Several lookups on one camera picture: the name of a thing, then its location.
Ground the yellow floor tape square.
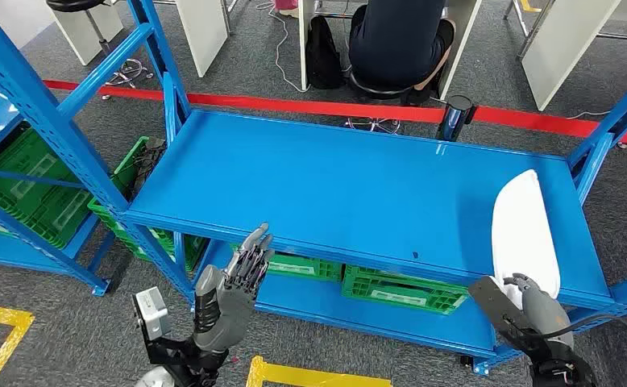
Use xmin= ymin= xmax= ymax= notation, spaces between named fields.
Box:
xmin=245 ymin=356 xmax=393 ymax=387

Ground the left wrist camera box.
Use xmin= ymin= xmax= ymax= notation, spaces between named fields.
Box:
xmin=131 ymin=286 xmax=172 ymax=343

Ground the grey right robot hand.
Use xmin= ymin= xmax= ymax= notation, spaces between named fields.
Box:
xmin=503 ymin=273 xmax=575 ymax=351

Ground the black bag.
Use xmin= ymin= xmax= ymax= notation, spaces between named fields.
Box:
xmin=305 ymin=15 xmax=346 ymax=90

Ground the person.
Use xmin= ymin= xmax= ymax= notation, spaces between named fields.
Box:
xmin=347 ymin=0 xmax=456 ymax=92

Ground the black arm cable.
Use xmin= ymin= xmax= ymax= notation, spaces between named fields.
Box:
xmin=538 ymin=314 xmax=627 ymax=387

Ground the black stanchion post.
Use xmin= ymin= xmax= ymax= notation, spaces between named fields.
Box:
xmin=436 ymin=94 xmax=477 ymax=143

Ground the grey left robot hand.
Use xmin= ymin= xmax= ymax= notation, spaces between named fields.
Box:
xmin=192 ymin=223 xmax=276 ymax=354

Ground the red barrier tape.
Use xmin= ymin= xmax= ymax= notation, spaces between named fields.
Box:
xmin=0 ymin=70 xmax=627 ymax=148

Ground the black stool chrome base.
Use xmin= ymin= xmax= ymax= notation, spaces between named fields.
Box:
xmin=46 ymin=0 xmax=156 ymax=101
xmin=343 ymin=72 xmax=442 ymax=135

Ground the white plastic part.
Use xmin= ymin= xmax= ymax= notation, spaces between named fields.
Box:
xmin=491 ymin=169 xmax=562 ymax=312

